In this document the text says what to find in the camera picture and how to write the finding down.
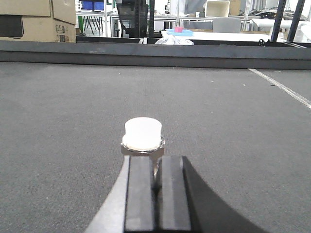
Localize cardboard box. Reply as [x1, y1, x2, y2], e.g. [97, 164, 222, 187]
[0, 0, 76, 43]

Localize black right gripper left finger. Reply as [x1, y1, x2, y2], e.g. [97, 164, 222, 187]
[85, 156, 156, 233]

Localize dark conveyor side rail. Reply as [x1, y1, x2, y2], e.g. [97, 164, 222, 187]
[0, 41, 311, 70]

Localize white table with blue tray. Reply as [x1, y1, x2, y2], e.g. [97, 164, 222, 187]
[161, 29, 272, 42]

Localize grey office chair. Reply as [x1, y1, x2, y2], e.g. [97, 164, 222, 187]
[212, 17, 241, 33]

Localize metal valve with white cap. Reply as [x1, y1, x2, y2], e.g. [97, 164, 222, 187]
[121, 116, 165, 178]

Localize black office chair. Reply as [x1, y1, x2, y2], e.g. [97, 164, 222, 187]
[116, 0, 148, 38]

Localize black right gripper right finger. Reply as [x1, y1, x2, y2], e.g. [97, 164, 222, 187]
[156, 156, 265, 233]

